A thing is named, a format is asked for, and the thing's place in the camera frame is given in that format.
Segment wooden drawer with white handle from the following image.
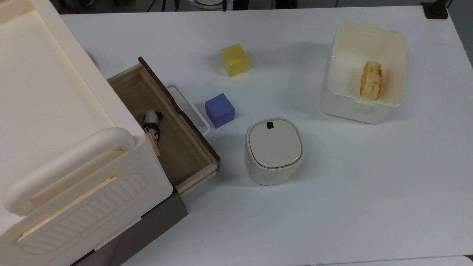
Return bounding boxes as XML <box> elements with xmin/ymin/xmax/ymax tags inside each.
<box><xmin>107</xmin><ymin>57</ymin><xmax>221</xmax><ymax>195</ymax></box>

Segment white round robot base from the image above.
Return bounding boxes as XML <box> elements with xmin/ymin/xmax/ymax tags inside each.
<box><xmin>187</xmin><ymin>0</ymin><xmax>233</xmax><ymax>10</ymax></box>

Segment purple foam cube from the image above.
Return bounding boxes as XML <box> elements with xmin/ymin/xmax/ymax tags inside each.
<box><xmin>205</xmin><ymin>93</ymin><xmax>235</xmax><ymax>129</ymax></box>

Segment cream round lidded canister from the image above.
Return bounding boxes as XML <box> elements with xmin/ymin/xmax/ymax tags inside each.
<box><xmin>244</xmin><ymin>117</ymin><xmax>305</xmax><ymax>186</ymax></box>

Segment yellow foam cube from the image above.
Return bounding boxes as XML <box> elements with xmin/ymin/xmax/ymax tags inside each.
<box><xmin>221</xmin><ymin>43</ymin><xmax>249</xmax><ymax>78</ymax></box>

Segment orange-brown tag on storage box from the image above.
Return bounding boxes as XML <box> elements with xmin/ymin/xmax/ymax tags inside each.
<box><xmin>144</xmin><ymin>127</ymin><xmax>162</xmax><ymax>157</ymax></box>

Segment black and white panda toy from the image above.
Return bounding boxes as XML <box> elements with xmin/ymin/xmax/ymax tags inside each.
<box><xmin>143</xmin><ymin>109</ymin><xmax>163</xmax><ymax>142</ymax></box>

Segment dark brown wooden cabinet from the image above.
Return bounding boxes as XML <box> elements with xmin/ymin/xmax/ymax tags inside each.
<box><xmin>72</xmin><ymin>188</ymin><xmax>188</xmax><ymax>266</ymax></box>

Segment orange toasted bread slice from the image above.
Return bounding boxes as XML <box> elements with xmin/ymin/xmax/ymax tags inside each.
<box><xmin>360</xmin><ymin>61</ymin><xmax>383</xmax><ymax>100</ymax></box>

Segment translucent white plastic container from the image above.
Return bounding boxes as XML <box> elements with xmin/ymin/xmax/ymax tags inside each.
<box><xmin>320</xmin><ymin>21</ymin><xmax>406</xmax><ymax>125</ymax></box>

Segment cream plastic storage box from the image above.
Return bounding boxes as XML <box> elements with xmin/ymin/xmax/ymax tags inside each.
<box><xmin>0</xmin><ymin>0</ymin><xmax>173</xmax><ymax>266</ymax></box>

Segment black table clamp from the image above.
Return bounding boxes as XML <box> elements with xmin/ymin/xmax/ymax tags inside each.
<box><xmin>421</xmin><ymin>1</ymin><xmax>450</xmax><ymax>20</ymax></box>

